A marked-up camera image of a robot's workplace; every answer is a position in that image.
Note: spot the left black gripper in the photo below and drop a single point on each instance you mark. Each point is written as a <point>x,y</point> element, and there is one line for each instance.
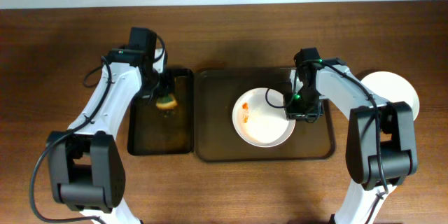
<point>162,91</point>

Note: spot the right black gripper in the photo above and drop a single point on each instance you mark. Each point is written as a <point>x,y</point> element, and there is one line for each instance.
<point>303,113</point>

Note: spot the yellow green sponge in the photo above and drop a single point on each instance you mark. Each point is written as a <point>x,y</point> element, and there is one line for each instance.
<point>166,102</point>

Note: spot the white plate ketchup back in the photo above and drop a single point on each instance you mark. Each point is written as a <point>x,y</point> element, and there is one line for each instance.
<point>259,121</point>

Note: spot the white plate ketchup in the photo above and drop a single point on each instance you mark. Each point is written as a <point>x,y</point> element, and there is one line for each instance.
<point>259,121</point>
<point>394,88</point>

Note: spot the white plate ketchup front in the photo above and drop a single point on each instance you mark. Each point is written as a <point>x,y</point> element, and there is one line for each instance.
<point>394,88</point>

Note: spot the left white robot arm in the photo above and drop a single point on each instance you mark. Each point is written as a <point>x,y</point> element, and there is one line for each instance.
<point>85,169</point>

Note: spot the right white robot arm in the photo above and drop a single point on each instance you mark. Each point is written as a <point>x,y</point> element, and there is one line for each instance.
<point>381,150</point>

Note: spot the small black water tray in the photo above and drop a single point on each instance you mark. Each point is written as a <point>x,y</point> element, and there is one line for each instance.
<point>159,132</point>

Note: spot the large brown serving tray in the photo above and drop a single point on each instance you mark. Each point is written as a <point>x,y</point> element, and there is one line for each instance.
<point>215,139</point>

